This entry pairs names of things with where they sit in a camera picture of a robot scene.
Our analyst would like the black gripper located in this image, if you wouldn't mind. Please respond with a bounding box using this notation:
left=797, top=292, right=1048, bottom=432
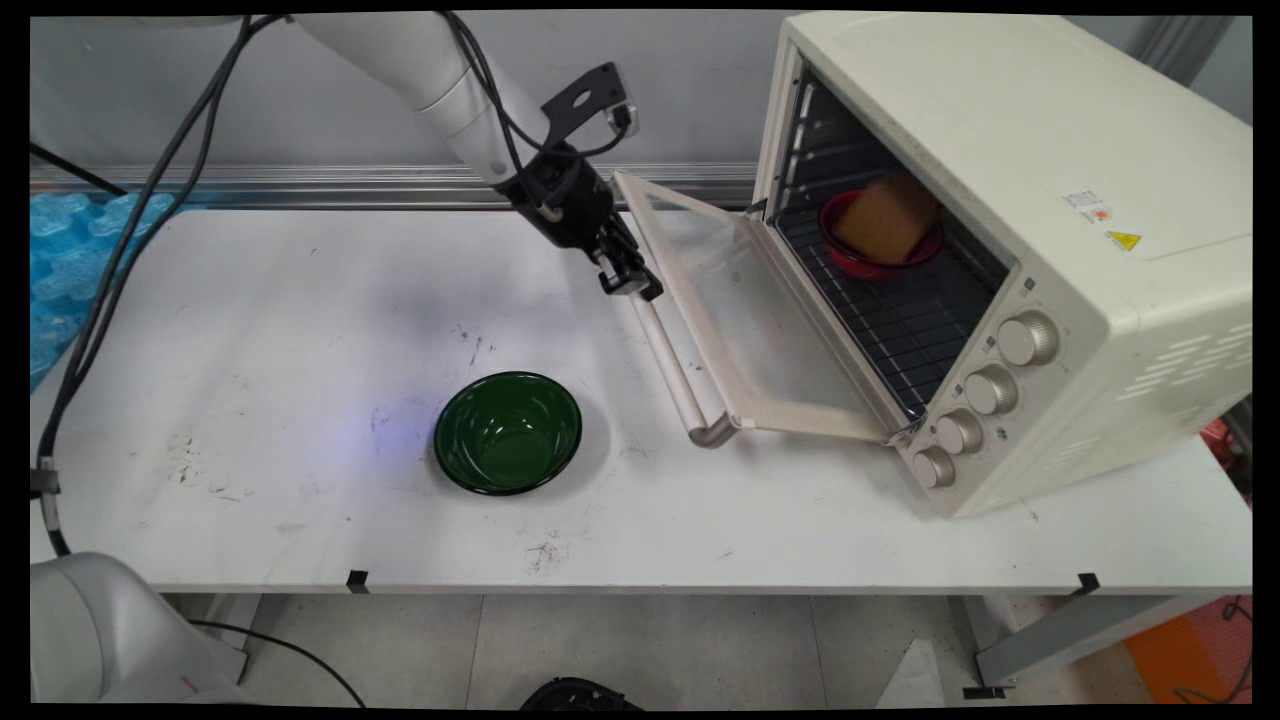
left=494, top=143, right=665, bottom=301

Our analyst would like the oven glass door with handle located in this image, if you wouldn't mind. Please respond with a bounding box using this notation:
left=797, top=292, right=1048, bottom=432
left=611, top=169, right=919, bottom=450

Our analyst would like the grey-white robot base housing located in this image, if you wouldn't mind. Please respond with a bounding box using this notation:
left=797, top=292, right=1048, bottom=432
left=30, top=552, right=251, bottom=706

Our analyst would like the dark green bowl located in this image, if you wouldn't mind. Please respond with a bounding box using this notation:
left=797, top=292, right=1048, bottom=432
left=433, top=371, right=584, bottom=497

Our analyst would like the red bowl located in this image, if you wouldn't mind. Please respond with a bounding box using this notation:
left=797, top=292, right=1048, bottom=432
left=817, top=188, right=947, bottom=282

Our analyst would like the brown bread slice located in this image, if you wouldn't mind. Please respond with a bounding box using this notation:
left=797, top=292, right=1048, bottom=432
left=831, top=174, right=942, bottom=267

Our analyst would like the largest silver oven knob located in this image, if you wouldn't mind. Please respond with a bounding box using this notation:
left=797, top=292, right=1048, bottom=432
left=998, top=310, right=1061, bottom=368

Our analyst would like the black round floor object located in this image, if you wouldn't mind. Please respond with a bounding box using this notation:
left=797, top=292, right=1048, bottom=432
left=520, top=677, right=643, bottom=711

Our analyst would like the white label sticker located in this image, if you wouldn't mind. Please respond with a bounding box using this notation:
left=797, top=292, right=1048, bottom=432
left=1063, top=188, right=1114, bottom=226

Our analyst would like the cream toaster oven body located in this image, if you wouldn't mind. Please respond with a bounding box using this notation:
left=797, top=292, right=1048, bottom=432
left=750, top=12, right=1253, bottom=521

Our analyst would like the white table leg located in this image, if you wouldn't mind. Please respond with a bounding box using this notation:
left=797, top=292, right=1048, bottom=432
left=155, top=594, right=263, bottom=683

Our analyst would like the grey metal table leg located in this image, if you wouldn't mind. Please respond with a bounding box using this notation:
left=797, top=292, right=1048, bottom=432
left=962, top=596, right=1179, bottom=700

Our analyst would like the blue bubble wrap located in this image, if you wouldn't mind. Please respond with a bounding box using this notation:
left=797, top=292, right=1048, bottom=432
left=30, top=190, right=187, bottom=391

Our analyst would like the small red object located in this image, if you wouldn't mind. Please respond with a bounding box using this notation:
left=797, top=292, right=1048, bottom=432
left=1200, top=420, right=1243, bottom=473

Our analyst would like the orange floor object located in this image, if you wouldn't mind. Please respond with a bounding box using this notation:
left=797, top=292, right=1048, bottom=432
left=1125, top=597, right=1253, bottom=706

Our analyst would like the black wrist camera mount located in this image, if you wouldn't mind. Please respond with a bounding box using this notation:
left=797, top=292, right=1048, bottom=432
left=540, top=62, right=641, bottom=138

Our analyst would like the wire oven rack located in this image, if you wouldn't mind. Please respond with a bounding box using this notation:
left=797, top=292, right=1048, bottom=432
left=775, top=205, right=1008, bottom=422

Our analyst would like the aluminium profile rail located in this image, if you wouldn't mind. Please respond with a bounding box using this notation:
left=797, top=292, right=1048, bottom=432
left=30, top=163, right=761, bottom=211

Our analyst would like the black floor cable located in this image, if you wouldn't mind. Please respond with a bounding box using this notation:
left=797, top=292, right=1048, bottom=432
left=188, top=619, right=368, bottom=708

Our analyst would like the thin black cable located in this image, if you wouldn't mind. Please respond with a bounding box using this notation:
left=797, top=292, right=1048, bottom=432
left=30, top=142, right=128, bottom=197

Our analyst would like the grey vertical post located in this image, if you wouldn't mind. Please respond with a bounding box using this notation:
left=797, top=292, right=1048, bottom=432
left=1138, top=15, right=1237, bottom=89

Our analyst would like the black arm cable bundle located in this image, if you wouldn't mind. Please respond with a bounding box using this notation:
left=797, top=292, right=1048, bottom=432
left=30, top=12, right=641, bottom=558

